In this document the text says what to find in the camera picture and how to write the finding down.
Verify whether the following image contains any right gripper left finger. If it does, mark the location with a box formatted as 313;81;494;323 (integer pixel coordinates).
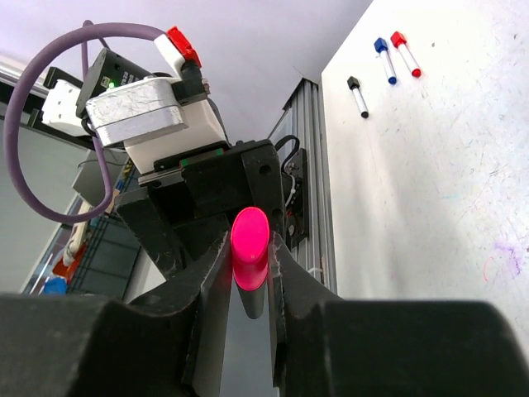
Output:
1;234;231;396

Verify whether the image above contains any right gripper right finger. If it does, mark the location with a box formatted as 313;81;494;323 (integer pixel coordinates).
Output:
268;234;528;396

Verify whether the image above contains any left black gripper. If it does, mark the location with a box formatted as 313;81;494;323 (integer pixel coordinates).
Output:
115;140;286;280

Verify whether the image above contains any pink cap highlighter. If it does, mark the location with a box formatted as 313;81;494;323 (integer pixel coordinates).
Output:
229;206;271;320

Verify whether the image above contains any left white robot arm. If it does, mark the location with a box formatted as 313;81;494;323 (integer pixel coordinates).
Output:
43;49;286;278

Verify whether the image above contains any black thin pen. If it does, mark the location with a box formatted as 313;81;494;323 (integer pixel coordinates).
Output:
347;76;369;119

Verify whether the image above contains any blue middle thin pen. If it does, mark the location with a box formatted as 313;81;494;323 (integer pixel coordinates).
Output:
374;37;398;85

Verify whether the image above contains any red cap thin pen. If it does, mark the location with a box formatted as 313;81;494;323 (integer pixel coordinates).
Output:
390;31;422;79

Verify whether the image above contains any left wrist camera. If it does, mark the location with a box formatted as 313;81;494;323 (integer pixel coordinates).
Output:
85;77;228;175

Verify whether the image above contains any aluminium frame rail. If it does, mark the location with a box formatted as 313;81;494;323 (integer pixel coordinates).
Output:
269;79;337;293

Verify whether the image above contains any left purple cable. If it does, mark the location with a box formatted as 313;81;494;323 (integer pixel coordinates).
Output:
2;19;203;223

